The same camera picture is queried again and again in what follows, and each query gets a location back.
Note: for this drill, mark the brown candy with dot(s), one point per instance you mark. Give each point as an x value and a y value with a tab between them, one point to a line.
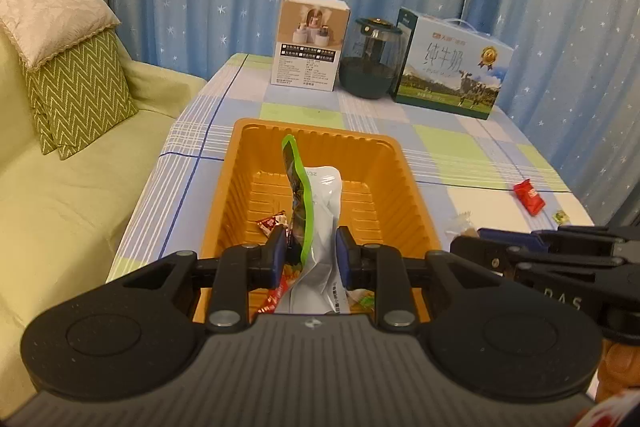
462	225

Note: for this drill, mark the dark red candy packet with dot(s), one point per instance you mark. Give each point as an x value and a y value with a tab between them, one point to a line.
269	223

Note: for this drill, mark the light green sofa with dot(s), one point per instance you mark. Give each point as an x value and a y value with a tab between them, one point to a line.
65	217

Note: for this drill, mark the silver pouch with green edge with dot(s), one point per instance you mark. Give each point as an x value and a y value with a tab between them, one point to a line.
320	207

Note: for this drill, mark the dark green glass jar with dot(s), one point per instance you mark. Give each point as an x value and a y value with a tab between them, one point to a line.
370	62

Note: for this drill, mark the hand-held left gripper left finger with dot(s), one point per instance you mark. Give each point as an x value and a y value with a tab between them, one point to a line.
277	253

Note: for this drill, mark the yellow green small packet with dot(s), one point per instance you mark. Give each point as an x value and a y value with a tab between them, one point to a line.
561	217

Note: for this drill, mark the orange plastic tray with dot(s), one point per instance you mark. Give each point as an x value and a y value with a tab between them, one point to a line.
240	187

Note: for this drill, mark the plaid tablecloth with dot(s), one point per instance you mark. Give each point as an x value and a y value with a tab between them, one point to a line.
200	132

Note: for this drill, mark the person's right hand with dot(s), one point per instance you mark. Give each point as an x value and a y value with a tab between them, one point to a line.
620	367

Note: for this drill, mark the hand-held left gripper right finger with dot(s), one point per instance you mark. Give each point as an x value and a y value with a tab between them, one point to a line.
344	254

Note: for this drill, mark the red candy with white label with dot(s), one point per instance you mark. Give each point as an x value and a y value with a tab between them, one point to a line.
529	197

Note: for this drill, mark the milk carton box with cow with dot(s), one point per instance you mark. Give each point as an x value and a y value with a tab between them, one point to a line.
450	67

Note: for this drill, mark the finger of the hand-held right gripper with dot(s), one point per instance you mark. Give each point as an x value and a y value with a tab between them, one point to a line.
475	249
500	237

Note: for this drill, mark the white product box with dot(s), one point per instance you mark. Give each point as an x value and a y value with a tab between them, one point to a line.
310	42

